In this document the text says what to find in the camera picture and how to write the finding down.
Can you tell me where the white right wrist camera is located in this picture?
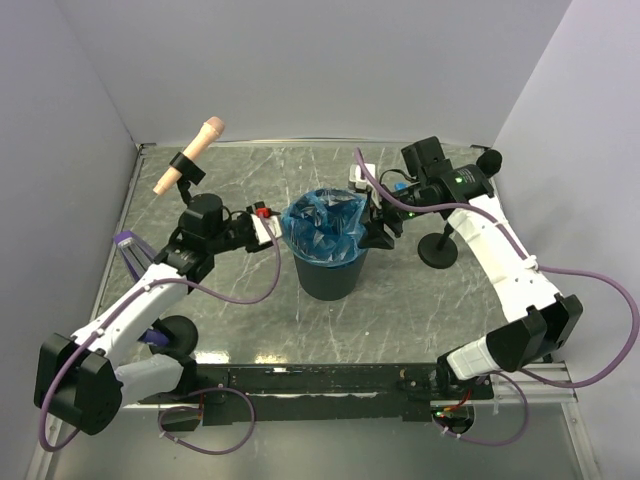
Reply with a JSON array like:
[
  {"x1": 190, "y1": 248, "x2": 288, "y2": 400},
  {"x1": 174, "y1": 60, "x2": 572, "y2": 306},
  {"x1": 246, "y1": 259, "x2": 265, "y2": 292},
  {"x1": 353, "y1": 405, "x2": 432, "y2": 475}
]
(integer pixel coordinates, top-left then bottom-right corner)
[{"x1": 347, "y1": 163, "x2": 381, "y2": 202}]

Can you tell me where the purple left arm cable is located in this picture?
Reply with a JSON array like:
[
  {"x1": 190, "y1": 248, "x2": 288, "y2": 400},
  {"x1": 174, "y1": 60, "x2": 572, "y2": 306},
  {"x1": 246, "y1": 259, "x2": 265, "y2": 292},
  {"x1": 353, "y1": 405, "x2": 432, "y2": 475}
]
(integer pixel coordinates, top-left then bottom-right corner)
[{"x1": 37, "y1": 222, "x2": 284, "y2": 454}]

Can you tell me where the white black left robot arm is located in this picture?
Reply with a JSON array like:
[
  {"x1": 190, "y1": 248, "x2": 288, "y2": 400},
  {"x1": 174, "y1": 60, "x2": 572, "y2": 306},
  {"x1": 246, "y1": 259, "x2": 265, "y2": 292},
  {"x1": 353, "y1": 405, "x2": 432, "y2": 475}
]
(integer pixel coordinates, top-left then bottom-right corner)
[{"x1": 34, "y1": 194, "x2": 281, "y2": 435}]

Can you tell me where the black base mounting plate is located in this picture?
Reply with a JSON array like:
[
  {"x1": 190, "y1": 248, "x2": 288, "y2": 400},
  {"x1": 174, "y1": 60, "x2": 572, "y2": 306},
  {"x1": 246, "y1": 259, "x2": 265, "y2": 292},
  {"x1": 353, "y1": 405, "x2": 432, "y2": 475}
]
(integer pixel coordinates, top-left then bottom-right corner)
[{"x1": 141, "y1": 363, "x2": 494, "y2": 426}]

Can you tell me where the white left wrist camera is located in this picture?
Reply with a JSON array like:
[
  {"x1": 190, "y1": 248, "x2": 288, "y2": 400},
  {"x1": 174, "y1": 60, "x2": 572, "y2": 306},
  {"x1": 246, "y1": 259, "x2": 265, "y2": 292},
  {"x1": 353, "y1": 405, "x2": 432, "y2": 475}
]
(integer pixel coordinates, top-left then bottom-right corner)
[{"x1": 249, "y1": 202, "x2": 282, "y2": 246}]

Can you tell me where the black right mic stand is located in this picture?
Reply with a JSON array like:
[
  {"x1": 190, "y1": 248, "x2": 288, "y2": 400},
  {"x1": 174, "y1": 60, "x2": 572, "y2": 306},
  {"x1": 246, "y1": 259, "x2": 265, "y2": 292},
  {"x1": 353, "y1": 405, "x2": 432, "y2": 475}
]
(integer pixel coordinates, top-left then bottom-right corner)
[{"x1": 417, "y1": 223, "x2": 458, "y2": 269}]

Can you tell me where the beige microphone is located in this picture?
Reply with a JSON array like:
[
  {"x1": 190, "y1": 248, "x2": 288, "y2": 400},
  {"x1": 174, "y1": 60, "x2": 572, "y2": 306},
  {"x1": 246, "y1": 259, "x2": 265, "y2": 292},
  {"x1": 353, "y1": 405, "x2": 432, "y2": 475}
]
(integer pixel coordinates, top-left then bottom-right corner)
[{"x1": 153, "y1": 117, "x2": 225, "y2": 195}]

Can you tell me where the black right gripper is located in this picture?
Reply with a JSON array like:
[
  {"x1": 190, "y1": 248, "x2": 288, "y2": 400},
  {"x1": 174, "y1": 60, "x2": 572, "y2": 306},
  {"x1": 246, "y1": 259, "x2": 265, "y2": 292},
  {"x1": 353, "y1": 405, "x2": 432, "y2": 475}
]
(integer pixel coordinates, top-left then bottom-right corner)
[{"x1": 357, "y1": 182, "x2": 429, "y2": 252}]

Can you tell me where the purple microphone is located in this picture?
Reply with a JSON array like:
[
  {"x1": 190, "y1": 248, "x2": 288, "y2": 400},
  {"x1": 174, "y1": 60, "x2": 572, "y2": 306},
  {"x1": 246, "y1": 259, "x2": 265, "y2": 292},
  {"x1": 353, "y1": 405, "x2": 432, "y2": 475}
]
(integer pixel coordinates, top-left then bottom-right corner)
[{"x1": 139, "y1": 329, "x2": 169, "y2": 347}]

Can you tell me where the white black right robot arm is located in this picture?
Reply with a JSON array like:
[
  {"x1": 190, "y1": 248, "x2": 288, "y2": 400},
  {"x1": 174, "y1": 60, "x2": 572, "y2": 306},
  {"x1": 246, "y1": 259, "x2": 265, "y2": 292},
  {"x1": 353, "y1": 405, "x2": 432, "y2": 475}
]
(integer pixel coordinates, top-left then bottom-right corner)
[{"x1": 349, "y1": 136, "x2": 583, "y2": 399}]

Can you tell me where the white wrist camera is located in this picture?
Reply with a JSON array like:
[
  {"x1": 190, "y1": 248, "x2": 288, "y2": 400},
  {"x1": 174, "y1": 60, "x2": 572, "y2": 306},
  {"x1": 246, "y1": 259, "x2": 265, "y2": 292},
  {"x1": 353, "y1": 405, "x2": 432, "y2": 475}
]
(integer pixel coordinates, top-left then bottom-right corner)
[
  {"x1": 347, "y1": 163, "x2": 381, "y2": 202},
  {"x1": 249, "y1": 202, "x2": 282, "y2": 246}
]

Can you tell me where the aluminium rail frame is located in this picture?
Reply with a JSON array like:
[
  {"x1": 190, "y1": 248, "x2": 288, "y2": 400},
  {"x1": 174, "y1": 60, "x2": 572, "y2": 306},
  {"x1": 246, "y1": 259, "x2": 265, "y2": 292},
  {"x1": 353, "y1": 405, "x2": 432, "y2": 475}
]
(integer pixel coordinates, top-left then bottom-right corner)
[{"x1": 47, "y1": 362, "x2": 579, "y2": 411}]

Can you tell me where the blue detached trash bag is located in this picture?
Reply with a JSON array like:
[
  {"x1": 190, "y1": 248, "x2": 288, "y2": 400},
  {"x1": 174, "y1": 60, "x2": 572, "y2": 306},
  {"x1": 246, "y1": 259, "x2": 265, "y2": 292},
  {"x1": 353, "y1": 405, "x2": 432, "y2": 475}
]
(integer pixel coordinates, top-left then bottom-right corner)
[{"x1": 280, "y1": 188, "x2": 366, "y2": 267}]

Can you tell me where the dark blue trash bin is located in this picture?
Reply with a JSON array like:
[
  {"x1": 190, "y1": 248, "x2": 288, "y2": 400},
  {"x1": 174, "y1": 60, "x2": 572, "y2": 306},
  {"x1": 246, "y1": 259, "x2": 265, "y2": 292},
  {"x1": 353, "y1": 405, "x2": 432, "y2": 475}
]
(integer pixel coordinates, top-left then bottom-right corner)
[{"x1": 294, "y1": 251, "x2": 368, "y2": 301}]

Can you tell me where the black microphone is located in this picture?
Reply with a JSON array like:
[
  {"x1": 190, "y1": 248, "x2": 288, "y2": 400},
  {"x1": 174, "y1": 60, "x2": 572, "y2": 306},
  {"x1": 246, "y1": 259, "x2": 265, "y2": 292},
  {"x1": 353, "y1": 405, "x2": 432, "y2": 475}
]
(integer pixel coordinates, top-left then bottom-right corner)
[{"x1": 476, "y1": 149, "x2": 503, "y2": 178}]

